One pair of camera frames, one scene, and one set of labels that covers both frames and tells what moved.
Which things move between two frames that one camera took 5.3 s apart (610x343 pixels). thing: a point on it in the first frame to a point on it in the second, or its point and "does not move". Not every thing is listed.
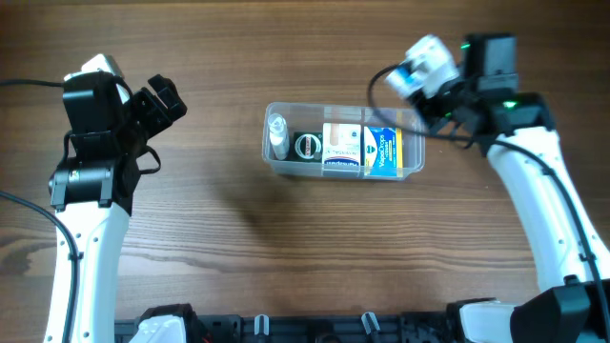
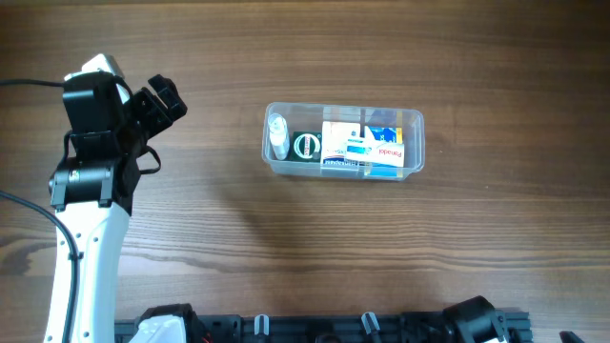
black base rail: [420, 327] does not move
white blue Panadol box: [428, 70] to [367, 151]
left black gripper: [146, 100] does not move
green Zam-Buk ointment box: [307, 147] does not move
